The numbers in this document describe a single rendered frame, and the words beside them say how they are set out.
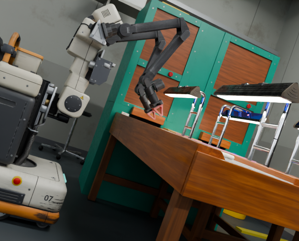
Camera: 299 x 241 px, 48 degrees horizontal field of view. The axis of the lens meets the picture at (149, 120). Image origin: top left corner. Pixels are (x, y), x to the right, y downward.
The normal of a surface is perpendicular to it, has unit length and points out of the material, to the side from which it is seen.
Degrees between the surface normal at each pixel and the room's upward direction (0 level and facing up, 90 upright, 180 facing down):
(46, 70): 90
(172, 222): 90
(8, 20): 90
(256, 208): 90
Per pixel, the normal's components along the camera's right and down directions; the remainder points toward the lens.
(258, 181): 0.25, 0.08
